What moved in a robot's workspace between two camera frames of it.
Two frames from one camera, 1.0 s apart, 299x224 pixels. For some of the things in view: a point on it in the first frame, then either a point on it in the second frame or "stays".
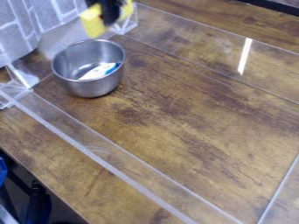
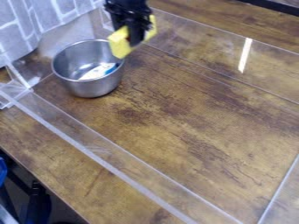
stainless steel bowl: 90,66 stays
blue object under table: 5,171 stays
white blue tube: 103,70 stays
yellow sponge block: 94,23 → 119,43
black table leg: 41,205 stays
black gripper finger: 90,3 → 127,11
